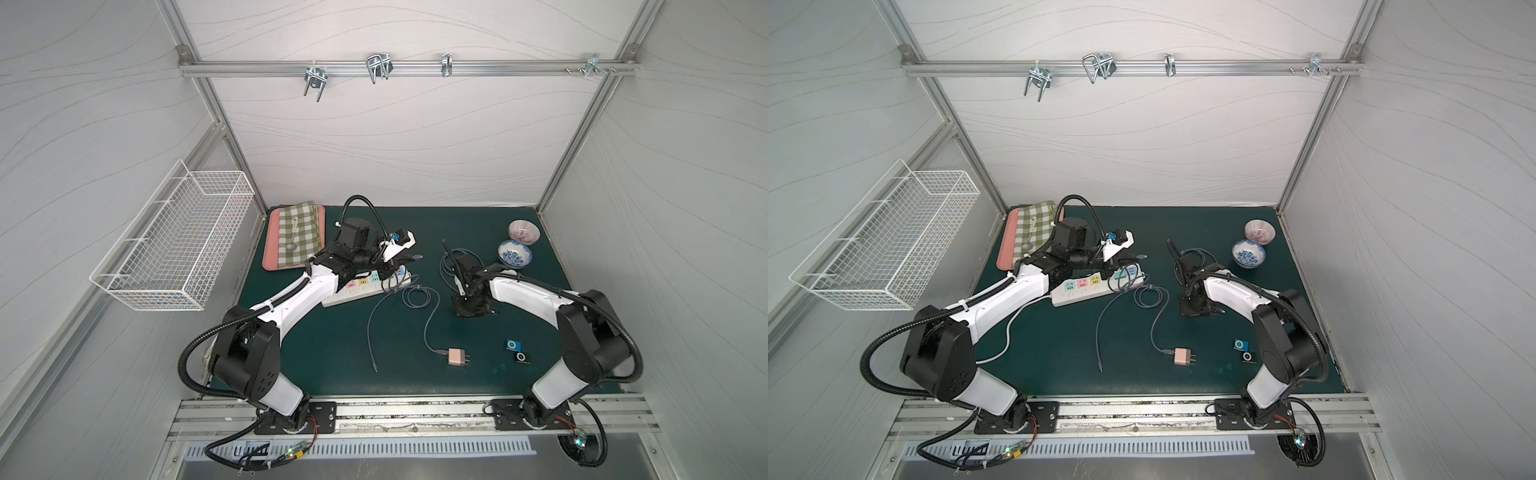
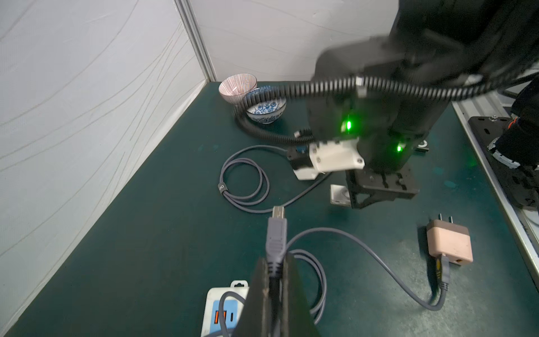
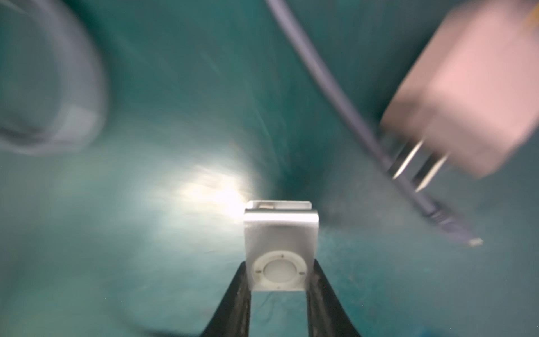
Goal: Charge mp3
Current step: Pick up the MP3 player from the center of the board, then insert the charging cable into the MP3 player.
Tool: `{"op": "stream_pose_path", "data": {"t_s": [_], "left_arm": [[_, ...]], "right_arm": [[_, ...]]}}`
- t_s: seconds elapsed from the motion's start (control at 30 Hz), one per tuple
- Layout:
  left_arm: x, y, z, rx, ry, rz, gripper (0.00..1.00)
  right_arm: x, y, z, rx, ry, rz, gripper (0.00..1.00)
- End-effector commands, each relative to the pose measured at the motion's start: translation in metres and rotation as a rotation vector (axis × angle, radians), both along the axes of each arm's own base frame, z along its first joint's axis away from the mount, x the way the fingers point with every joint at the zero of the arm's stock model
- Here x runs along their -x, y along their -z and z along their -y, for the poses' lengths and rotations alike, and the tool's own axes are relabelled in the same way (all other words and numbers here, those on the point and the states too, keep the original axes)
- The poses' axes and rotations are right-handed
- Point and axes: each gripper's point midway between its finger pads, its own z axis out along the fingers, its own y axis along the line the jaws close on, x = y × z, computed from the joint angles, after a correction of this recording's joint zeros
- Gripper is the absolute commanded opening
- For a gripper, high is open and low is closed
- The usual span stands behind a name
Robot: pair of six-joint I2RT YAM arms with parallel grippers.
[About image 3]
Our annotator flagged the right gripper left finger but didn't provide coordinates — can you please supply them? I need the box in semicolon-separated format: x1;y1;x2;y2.
201;262;251;337

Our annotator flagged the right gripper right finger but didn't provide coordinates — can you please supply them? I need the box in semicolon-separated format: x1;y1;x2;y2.
306;260;361;337

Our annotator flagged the silver mp3 player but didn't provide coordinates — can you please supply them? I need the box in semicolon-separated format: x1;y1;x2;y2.
243;200;319;292

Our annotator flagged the pink charger near bowls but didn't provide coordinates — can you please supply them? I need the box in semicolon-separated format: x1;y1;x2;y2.
381;1;538;190

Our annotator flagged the grey cable on rear charger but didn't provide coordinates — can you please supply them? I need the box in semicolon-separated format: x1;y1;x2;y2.
0;0;484;248

